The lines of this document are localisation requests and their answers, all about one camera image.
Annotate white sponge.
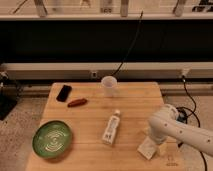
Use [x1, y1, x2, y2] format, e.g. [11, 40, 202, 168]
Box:
[137, 136, 157, 160]

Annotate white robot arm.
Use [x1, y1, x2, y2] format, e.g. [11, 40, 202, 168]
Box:
[148, 104, 213, 157]

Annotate translucent plastic cup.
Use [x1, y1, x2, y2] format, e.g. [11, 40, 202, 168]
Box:
[101, 76, 117, 97]

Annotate brown sausage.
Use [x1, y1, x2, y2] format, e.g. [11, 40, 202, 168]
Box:
[67, 98, 88, 107]

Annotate black smartphone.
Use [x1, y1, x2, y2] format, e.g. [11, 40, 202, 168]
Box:
[56, 85, 72, 102]

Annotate white plastic bottle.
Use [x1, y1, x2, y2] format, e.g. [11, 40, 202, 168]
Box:
[102, 110, 121, 145]

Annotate green plate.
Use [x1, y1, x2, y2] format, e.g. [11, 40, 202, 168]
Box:
[32, 120, 73, 159]

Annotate black object at left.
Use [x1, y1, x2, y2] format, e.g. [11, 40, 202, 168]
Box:
[0, 71, 21, 121]

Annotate white wall socket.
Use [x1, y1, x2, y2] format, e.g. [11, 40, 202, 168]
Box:
[91, 71, 98, 79]

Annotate black hanging cable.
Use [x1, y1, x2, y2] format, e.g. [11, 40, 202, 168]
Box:
[109, 10, 145, 77]

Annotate black floor cables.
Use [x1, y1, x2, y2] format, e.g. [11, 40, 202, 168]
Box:
[176, 75, 208, 171]

